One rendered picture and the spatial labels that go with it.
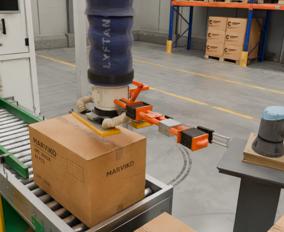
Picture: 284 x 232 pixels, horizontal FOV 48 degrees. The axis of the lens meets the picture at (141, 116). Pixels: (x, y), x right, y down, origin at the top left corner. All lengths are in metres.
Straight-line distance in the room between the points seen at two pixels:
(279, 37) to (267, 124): 8.32
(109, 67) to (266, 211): 1.33
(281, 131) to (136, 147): 0.84
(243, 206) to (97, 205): 0.97
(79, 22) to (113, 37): 3.21
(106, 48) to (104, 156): 0.53
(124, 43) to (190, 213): 1.74
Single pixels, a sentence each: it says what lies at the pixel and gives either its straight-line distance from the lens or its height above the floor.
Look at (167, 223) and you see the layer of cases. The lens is 1.82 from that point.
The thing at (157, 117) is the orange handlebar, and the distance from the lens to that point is 1.32.
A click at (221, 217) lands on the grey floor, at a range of 2.85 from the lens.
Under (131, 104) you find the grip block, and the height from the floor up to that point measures 1.23.
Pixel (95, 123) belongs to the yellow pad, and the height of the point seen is 1.10.
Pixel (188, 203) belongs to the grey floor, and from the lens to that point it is 2.94.
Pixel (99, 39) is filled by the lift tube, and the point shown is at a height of 1.50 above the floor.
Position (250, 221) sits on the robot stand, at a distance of 2.27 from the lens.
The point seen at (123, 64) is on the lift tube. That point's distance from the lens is 1.50.
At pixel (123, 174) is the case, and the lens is 1.76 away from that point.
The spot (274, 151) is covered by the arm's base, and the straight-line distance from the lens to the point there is 2.06.
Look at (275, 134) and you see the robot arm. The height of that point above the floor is 0.96.
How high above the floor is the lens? 1.68
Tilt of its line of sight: 20 degrees down
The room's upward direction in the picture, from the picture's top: 2 degrees clockwise
